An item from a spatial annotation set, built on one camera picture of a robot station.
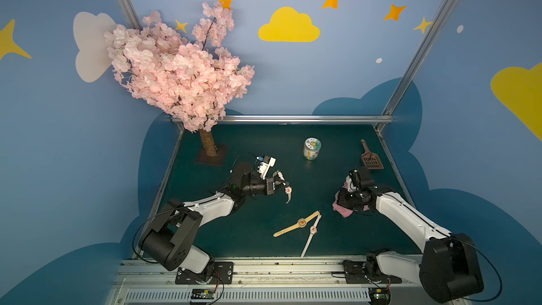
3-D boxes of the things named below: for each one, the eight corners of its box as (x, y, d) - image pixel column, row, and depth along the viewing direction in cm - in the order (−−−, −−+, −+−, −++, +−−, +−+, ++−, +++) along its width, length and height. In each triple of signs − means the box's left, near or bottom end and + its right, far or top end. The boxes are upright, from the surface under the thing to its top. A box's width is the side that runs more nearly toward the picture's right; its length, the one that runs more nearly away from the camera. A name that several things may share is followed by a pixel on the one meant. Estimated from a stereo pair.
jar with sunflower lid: (303, 159, 107) (305, 151, 102) (302, 145, 113) (303, 137, 108) (320, 159, 107) (323, 151, 102) (318, 145, 113) (320, 137, 108)
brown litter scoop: (365, 169, 107) (366, 166, 105) (356, 141, 118) (357, 139, 117) (381, 169, 107) (383, 166, 105) (371, 142, 118) (372, 139, 117)
